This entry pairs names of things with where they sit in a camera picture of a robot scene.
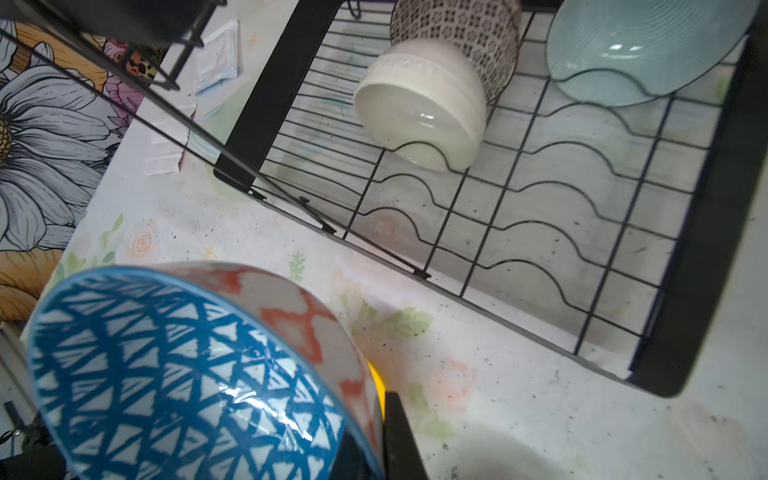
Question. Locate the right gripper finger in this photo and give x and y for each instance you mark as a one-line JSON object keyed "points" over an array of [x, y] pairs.
{"points": [[402, 457]]}

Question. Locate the yellow bowl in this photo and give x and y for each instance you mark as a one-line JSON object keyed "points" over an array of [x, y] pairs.
{"points": [[381, 389]]}

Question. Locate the blue patterned bowl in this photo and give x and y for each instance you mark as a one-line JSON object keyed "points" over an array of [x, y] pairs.
{"points": [[201, 370]]}

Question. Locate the cream white bowl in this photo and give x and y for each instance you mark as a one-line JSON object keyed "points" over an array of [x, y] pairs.
{"points": [[423, 100]]}

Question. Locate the black white patterned bowl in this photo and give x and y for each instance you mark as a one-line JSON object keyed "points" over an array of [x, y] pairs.
{"points": [[487, 32]]}

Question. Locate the mint green bowl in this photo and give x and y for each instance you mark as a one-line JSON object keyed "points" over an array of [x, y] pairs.
{"points": [[623, 53]]}

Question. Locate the clear ribbed plastic packet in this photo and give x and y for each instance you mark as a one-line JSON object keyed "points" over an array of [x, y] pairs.
{"points": [[165, 149]]}

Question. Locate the clear square plastic packet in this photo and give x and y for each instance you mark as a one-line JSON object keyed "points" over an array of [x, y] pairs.
{"points": [[218, 60]]}

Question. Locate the black wire dish rack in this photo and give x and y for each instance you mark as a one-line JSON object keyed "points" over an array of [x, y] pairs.
{"points": [[603, 231]]}

